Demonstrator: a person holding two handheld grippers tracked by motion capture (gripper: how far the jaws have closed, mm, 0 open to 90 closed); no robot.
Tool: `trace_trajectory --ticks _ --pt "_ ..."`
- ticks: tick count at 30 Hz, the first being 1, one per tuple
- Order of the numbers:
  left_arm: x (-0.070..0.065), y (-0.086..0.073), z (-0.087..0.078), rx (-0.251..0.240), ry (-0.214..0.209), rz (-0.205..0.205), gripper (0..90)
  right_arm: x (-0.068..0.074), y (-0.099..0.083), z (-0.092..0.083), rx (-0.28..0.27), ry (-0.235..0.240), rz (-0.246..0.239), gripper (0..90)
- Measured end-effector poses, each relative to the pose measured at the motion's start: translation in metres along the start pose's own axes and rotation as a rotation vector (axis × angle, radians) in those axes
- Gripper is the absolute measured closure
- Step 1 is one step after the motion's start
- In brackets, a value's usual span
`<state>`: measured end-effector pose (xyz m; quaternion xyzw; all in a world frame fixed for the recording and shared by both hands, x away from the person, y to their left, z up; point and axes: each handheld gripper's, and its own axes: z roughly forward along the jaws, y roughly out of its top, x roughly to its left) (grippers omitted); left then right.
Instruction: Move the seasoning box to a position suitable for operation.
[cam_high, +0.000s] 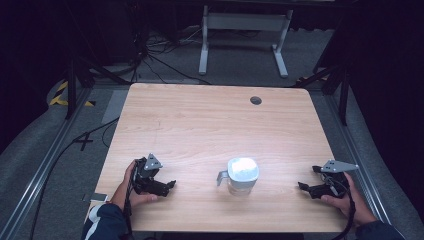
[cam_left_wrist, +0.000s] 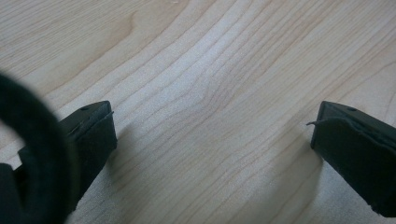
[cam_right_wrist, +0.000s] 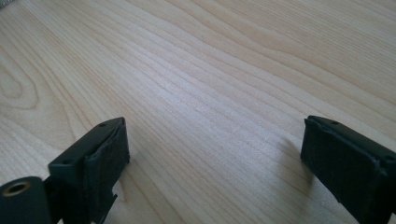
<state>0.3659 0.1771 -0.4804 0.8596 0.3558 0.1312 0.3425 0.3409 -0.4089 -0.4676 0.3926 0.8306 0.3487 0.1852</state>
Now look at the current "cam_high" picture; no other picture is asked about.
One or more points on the black cross floor mark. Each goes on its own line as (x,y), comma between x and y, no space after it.
(83,141)

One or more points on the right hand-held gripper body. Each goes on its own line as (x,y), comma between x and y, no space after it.
(333,181)

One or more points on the aluminium floor rail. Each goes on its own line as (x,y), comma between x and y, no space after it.
(43,170)
(356,160)

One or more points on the person's right hand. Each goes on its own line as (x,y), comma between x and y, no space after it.
(358,206)

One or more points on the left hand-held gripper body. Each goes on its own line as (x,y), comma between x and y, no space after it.
(150,175)

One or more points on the yellow black floor tape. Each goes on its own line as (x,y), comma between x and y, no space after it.
(61,96)

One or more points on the grey tape piece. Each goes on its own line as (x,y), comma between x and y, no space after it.
(95,197)

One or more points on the black tripod stand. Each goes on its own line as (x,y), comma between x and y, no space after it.
(343,86)
(71,83)

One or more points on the white metal stand frame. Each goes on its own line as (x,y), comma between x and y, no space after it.
(245,21)

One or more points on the person's left hand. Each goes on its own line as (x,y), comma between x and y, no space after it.
(124,191)

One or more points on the clear jug with white lid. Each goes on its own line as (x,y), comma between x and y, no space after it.
(242,175)

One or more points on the grey round table grommet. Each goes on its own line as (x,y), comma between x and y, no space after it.
(255,100)

